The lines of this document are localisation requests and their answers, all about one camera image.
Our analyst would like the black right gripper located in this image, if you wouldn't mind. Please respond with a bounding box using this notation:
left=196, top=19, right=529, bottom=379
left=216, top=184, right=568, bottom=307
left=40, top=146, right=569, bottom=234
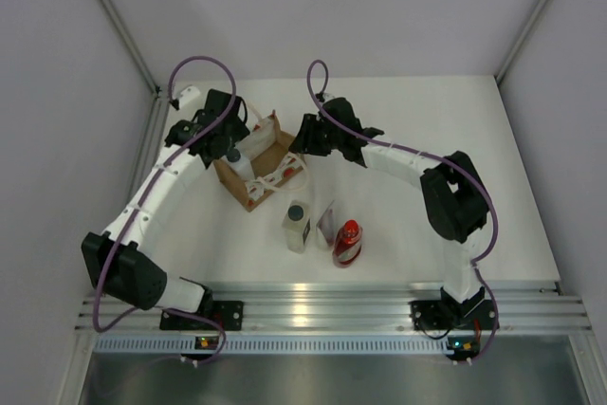
left=290, top=115, right=343, bottom=157

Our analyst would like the burlap watermelon canvas bag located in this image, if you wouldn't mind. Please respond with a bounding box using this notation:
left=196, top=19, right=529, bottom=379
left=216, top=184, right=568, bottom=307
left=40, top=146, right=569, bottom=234
left=213, top=112, right=310, bottom=212

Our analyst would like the clear bottle grey cap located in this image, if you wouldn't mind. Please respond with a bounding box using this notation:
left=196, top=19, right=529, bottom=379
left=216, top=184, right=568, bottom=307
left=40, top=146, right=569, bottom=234
left=282, top=200, right=311, bottom=253

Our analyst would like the clear plastic tube pack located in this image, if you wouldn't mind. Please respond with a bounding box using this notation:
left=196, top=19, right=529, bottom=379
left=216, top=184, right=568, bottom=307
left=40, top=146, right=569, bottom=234
left=315, top=201, right=337, bottom=250

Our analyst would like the red shampoo bottle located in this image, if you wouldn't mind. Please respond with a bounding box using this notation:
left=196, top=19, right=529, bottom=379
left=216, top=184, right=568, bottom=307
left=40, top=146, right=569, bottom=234
left=332, top=219, right=363, bottom=267

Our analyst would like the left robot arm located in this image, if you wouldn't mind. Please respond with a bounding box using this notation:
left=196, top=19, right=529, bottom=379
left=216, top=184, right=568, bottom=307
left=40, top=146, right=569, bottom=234
left=82, top=86, right=249, bottom=329

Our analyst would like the white bottle grey cap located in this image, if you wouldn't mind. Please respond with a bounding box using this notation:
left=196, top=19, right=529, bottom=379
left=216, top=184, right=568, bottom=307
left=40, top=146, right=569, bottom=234
left=225, top=148, right=255, bottom=181

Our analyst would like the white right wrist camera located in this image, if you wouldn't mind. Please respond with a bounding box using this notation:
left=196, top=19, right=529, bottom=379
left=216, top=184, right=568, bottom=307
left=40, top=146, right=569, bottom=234
left=316, top=92, right=336, bottom=103

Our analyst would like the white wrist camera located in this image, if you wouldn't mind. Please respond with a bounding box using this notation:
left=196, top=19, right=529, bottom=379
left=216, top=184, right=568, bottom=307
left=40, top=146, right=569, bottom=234
left=316, top=92, right=336, bottom=103
left=170, top=85, right=203, bottom=111

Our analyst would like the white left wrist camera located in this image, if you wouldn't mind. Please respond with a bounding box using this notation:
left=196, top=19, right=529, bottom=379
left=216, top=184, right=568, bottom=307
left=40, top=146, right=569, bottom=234
left=170, top=85, right=203, bottom=111

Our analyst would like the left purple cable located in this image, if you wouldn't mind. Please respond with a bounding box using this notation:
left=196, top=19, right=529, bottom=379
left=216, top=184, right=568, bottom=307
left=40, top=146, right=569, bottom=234
left=92, top=55, right=238, bottom=368

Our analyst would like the perforated cable duct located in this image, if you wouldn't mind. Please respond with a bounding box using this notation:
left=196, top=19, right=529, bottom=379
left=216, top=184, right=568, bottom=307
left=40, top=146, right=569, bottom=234
left=94, top=335, right=473, bottom=355

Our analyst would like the aluminium rail base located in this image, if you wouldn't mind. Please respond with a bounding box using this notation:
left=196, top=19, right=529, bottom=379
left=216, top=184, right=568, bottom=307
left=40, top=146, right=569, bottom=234
left=73, top=280, right=594, bottom=333

